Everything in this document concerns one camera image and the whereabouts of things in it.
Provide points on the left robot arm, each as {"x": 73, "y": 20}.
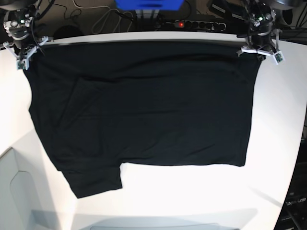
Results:
{"x": 260, "y": 18}

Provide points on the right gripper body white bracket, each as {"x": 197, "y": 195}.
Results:
{"x": 23, "y": 58}

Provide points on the blue plastic box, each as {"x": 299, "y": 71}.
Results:
{"x": 169, "y": 5}

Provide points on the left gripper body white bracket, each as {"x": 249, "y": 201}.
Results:
{"x": 264, "y": 45}

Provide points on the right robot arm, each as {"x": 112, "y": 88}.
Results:
{"x": 19, "y": 24}

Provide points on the black T-shirt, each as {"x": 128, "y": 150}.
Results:
{"x": 97, "y": 106}

